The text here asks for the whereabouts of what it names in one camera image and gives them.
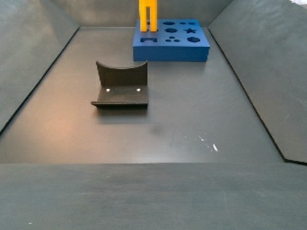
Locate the yellow double-square peg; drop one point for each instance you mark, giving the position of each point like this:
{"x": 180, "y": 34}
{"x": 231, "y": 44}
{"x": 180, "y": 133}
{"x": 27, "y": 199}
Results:
{"x": 148, "y": 8}

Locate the black curved holder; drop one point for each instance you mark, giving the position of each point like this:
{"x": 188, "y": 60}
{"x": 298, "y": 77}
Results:
{"x": 123, "y": 86}

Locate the blue shape-sorting block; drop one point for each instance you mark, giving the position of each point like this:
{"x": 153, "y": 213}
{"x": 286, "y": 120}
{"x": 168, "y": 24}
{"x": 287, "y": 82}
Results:
{"x": 179, "y": 41}

